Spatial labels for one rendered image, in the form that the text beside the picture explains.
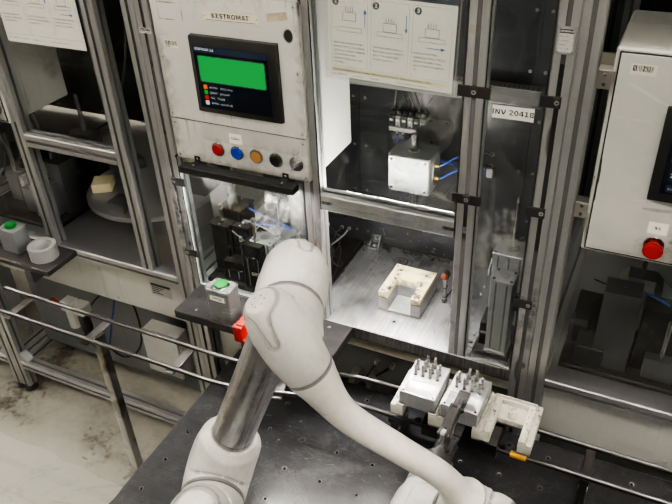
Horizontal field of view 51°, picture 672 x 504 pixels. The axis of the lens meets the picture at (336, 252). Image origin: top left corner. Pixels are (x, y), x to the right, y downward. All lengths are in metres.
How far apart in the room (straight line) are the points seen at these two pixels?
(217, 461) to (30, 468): 1.57
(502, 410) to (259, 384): 0.69
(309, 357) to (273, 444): 0.84
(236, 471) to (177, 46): 1.05
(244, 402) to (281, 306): 0.41
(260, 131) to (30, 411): 1.97
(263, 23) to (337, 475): 1.18
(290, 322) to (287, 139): 0.70
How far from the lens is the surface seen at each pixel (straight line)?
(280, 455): 2.07
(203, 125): 1.96
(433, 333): 2.07
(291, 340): 1.25
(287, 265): 1.36
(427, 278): 2.16
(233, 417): 1.65
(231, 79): 1.82
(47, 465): 3.19
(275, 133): 1.84
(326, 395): 1.35
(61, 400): 3.43
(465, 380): 1.86
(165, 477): 2.09
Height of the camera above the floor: 2.26
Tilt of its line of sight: 34 degrees down
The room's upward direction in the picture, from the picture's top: 3 degrees counter-clockwise
